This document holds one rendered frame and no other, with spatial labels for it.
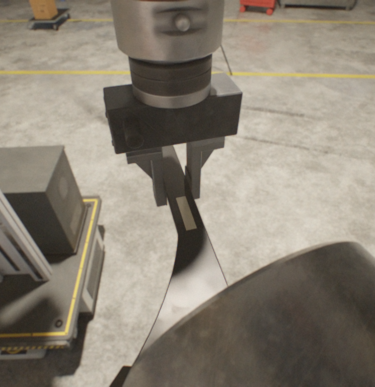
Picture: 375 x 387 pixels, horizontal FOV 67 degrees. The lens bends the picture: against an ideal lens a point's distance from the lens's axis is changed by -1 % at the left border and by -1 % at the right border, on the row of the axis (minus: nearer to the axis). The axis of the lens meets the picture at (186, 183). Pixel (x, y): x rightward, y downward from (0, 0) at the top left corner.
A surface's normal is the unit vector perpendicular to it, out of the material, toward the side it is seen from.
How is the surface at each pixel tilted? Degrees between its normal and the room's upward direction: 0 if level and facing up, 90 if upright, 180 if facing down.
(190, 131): 90
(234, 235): 0
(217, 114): 90
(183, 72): 90
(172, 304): 0
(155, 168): 90
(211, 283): 0
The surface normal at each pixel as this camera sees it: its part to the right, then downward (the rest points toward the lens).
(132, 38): -0.61, 0.56
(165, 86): -0.07, 0.70
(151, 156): 0.25, 0.68
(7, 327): 0.00, -0.71
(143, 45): -0.35, 0.66
